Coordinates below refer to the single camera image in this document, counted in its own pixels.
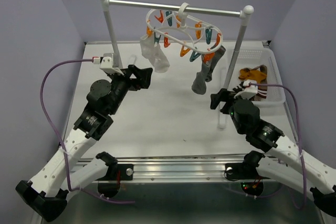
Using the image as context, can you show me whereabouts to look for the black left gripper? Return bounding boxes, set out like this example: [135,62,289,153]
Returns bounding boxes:
[108,65,153,115]

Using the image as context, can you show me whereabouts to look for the grey sock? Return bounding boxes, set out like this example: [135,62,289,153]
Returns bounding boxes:
[191,62,213,95]
[205,46,226,82]

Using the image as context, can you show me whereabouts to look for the white clip hanger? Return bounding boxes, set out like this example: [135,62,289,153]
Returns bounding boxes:
[145,3,223,63]

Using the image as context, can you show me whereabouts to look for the mustard yellow sock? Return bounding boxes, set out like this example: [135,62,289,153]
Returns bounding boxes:
[238,68,267,83]

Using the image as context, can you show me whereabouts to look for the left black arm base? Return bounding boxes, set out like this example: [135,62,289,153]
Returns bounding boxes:
[93,152,134,181]

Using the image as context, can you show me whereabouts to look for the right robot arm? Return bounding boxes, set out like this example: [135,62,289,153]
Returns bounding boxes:
[210,82,335,217]

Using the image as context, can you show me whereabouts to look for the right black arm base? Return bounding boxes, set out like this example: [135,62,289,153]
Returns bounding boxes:
[224,151,265,181]

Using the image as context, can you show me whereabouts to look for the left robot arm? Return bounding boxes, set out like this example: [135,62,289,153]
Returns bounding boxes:
[15,65,153,222]

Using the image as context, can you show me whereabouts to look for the striped maroon white sock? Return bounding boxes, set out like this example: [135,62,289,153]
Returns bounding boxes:
[249,86,267,101]

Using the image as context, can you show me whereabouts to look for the white plastic basket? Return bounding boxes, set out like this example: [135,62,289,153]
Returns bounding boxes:
[228,47,286,106]

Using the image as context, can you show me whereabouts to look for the brown beige sock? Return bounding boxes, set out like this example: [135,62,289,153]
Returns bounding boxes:
[259,65,268,75]

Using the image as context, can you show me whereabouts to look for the white clothes rack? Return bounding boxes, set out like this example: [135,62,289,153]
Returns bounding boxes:
[97,0,255,130]

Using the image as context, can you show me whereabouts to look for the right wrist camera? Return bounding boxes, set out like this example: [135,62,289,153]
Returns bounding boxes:
[233,80,258,100]

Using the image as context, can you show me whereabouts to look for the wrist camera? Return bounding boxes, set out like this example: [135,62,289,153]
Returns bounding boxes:
[99,53,124,75]
[233,80,258,100]

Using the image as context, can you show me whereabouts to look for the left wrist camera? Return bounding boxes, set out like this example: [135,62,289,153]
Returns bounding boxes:
[99,53,124,75]

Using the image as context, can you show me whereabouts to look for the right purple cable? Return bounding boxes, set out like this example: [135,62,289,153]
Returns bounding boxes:
[225,82,308,210]

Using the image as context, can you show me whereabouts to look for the purple cable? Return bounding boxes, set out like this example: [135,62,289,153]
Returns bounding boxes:
[225,82,308,210]
[39,57,136,205]

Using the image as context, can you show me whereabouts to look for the aluminium rail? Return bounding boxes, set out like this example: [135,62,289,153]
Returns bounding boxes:
[43,157,320,184]

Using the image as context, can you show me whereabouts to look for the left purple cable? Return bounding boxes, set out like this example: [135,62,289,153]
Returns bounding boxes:
[39,57,136,205]

